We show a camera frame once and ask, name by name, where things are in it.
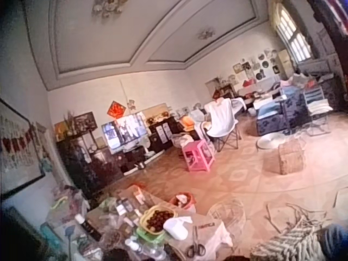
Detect dark sideboard with white labels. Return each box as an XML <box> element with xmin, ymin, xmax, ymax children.
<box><xmin>147</xmin><ymin>116</ymin><xmax>201</xmax><ymax>153</ymax></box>

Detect pink plastic stool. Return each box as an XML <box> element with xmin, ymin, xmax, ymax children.
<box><xmin>181</xmin><ymin>139</ymin><xmax>216</xmax><ymax>173</ymax></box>

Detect flat screen television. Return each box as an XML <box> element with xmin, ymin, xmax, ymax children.
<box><xmin>101</xmin><ymin>111</ymin><xmax>149</xmax><ymax>151</ymax></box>

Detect white folding chair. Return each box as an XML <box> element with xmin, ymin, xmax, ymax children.
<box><xmin>203</xmin><ymin>97</ymin><xmax>243</xmax><ymax>152</ymax></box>

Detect red plastic bucket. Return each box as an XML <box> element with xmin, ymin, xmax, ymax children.
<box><xmin>169</xmin><ymin>192</ymin><xmax>197</xmax><ymax>216</ymax></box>

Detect framed picture on cabinet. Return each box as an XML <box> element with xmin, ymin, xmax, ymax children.
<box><xmin>73</xmin><ymin>111</ymin><xmax>98</xmax><ymax>132</ymax></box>

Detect yellow bowl of dark fruit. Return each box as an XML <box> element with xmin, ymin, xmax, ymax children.
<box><xmin>139</xmin><ymin>204</ymin><xmax>179</xmax><ymax>235</ymax></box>

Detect white round basin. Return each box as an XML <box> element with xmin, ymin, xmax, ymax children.
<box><xmin>256</xmin><ymin>133</ymin><xmax>287</xmax><ymax>150</ymax></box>

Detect dark wooden cabinet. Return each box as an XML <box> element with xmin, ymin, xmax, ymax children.
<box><xmin>55</xmin><ymin>132</ymin><xmax>129</xmax><ymax>200</ymax></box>

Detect white plastic scoop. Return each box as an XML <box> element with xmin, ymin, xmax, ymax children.
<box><xmin>163</xmin><ymin>215</ymin><xmax>195</xmax><ymax>241</ymax></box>

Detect small ceiling lamp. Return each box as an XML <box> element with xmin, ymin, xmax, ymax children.
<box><xmin>197</xmin><ymin>27</ymin><xmax>216</xmax><ymax>40</ymax></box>

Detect vase with dried plants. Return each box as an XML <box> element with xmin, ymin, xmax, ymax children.
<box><xmin>63</xmin><ymin>109</ymin><xmax>76</xmax><ymax>137</ymax></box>

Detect green plastic container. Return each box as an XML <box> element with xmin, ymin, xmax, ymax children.
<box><xmin>135</xmin><ymin>226</ymin><xmax>167</xmax><ymax>245</ymax></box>

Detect blue patterned sofa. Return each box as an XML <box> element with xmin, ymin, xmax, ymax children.
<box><xmin>255</xmin><ymin>86</ymin><xmax>311</xmax><ymax>137</ymax></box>

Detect white table cloth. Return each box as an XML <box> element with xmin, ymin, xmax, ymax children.
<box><xmin>165</xmin><ymin>214</ymin><xmax>235</xmax><ymax>261</ymax></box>

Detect clear plastic bottle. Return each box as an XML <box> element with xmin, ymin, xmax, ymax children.
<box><xmin>124</xmin><ymin>235</ymin><xmax>167</xmax><ymax>261</ymax></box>

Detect dark bottle with white cap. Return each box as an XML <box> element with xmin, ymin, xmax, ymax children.
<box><xmin>74</xmin><ymin>214</ymin><xmax>102</xmax><ymax>243</ymax></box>

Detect heap of plastic bags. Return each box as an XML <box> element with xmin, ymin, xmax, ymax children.
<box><xmin>45</xmin><ymin>184</ymin><xmax>92</xmax><ymax>232</ymax></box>

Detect large ceiling lamp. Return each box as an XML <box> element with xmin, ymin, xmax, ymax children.
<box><xmin>92</xmin><ymin>0</ymin><xmax>129</xmax><ymax>17</ymax></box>

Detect metal folding chair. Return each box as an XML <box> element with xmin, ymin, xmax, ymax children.
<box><xmin>302</xmin><ymin>86</ymin><xmax>334</xmax><ymax>137</ymax></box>

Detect arched window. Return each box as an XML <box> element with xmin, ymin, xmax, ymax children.
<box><xmin>274</xmin><ymin>4</ymin><xmax>314</xmax><ymax>64</ymax></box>

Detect striped woven mat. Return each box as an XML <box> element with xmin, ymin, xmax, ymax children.
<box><xmin>250</xmin><ymin>203</ymin><xmax>335</xmax><ymax>261</ymax></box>

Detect teal plastic container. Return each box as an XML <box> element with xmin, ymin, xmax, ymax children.
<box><xmin>40</xmin><ymin>222</ymin><xmax>64</xmax><ymax>251</ymax></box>

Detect person's legs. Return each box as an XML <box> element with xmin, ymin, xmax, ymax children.
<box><xmin>317</xmin><ymin>223</ymin><xmax>348</xmax><ymax>261</ymax></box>

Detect red diamond wall decoration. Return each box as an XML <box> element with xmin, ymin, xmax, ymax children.
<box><xmin>106</xmin><ymin>100</ymin><xmax>127</xmax><ymax>119</ymax></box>

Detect clear wire basket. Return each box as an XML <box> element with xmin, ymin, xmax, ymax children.
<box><xmin>206</xmin><ymin>198</ymin><xmax>247</xmax><ymax>238</ymax></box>

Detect group of wall pictures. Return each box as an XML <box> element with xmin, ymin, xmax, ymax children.
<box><xmin>232</xmin><ymin>48</ymin><xmax>281</xmax><ymax>83</ymax></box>

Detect black handled scissors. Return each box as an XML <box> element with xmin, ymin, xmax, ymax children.
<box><xmin>185</xmin><ymin>225</ymin><xmax>207</xmax><ymax>259</ymax></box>

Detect black framed wall picture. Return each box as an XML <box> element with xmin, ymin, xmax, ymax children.
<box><xmin>0</xmin><ymin>97</ymin><xmax>47</xmax><ymax>199</ymax></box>

